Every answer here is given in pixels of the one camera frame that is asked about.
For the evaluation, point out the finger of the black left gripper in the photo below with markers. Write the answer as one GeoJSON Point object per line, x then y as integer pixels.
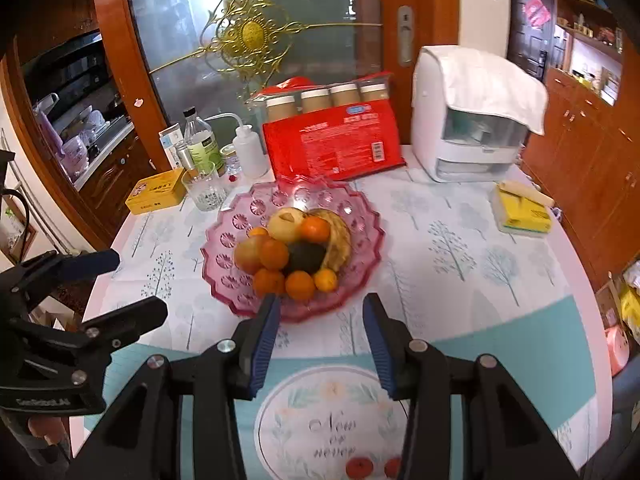
{"type": "Point", "coordinates": [24, 286]}
{"type": "Point", "coordinates": [107, 333]}

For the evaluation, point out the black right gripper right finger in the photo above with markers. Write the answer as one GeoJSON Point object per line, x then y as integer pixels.
{"type": "Point", "coordinates": [504, 436]}

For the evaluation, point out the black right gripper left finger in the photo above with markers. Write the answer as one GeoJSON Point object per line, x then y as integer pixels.
{"type": "Point", "coordinates": [139, 435]}

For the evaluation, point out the red hawthorn fruit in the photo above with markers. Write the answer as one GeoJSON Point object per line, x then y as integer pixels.
{"type": "Point", "coordinates": [392, 467]}
{"type": "Point", "coordinates": [359, 468]}

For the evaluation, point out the red yellow apple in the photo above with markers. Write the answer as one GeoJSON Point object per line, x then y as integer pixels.
{"type": "Point", "coordinates": [247, 254]}

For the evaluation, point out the orange mandarin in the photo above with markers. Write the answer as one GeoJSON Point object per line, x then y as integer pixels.
{"type": "Point", "coordinates": [267, 281]}

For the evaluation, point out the large orange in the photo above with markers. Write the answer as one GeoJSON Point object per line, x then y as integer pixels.
{"type": "Point", "coordinates": [315, 230]}
{"type": "Point", "coordinates": [273, 254]}

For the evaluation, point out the small yellow-orange mandarin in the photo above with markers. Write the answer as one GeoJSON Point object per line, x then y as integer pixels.
{"type": "Point", "coordinates": [326, 280]}

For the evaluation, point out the spotted yellow banana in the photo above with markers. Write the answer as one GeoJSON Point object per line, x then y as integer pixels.
{"type": "Point", "coordinates": [339, 246]}

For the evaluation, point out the operator left hand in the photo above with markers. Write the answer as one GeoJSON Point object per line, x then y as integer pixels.
{"type": "Point", "coordinates": [49, 428]}

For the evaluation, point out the pink glass fruit bowl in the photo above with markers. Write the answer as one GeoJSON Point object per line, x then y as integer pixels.
{"type": "Point", "coordinates": [253, 208]}

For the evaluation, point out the yellow box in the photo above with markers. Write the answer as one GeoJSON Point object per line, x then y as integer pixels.
{"type": "Point", "coordinates": [157, 192]}

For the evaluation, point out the tree print tablecloth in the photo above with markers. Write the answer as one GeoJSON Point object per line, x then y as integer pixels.
{"type": "Point", "coordinates": [441, 266]}

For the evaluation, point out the clear drinking glass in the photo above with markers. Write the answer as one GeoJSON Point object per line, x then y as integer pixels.
{"type": "Point", "coordinates": [205, 189]}

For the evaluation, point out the white blue carton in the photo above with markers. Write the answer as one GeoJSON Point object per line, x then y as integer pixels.
{"type": "Point", "coordinates": [170, 137]}

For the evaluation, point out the small metal can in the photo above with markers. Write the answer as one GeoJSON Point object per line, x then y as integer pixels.
{"type": "Point", "coordinates": [185, 157]}

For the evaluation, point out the yellow pear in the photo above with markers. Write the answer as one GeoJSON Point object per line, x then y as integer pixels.
{"type": "Point", "coordinates": [284, 224]}

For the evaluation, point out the clear bottle green label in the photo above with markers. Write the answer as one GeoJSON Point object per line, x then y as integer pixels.
{"type": "Point", "coordinates": [202, 143]}

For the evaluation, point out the small glass jar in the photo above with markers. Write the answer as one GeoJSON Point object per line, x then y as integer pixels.
{"type": "Point", "coordinates": [231, 160]}

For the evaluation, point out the dark avocado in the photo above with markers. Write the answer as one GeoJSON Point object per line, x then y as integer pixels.
{"type": "Point", "coordinates": [305, 256]}

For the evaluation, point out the yellow sponge pack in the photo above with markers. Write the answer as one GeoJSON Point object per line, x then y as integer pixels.
{"type": "Point", "coordinates": [516, 214]}

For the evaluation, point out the white squeeze wash bottle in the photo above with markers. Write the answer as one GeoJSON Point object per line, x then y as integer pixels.
{"type": "Point", "coordinates": [249, 158]}

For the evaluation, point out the wooden cabinet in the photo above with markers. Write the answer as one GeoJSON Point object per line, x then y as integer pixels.
{"type": "Point", "coordinates": [590, 167]}

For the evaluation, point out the white appliance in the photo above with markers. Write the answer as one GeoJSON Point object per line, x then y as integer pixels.
{"type": "Point", "coordinates": [455, 146]}

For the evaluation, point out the red paper cup package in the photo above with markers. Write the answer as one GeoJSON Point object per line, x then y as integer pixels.
{"type": "Point", "coordinates": [338, 131]}

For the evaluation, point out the glass door gold ornament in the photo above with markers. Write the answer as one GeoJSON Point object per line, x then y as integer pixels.
{"type": "Point", "coordinates": [169, 55]}

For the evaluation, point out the white towel on appliance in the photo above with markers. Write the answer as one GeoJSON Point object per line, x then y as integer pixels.
{"type": "Point", "coordinates": [480, 82]}

